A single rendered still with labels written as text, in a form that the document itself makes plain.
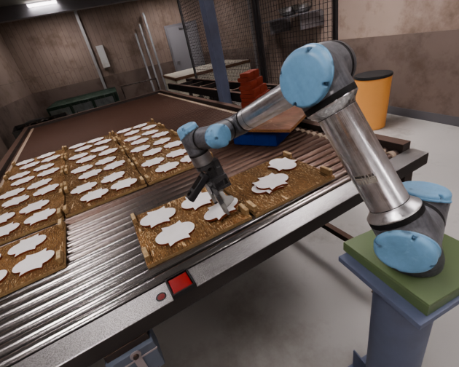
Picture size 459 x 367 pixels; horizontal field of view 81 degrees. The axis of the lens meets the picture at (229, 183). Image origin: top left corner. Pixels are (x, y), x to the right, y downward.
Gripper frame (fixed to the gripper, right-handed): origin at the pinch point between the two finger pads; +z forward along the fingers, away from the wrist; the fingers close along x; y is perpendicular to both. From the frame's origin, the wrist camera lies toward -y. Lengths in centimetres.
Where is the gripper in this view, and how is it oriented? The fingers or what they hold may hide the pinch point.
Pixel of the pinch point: (221, 209)
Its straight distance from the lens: 107.7
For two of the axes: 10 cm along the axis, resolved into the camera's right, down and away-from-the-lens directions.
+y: 8.3, -5.1, 2.3
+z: 3.9, 8.2, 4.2
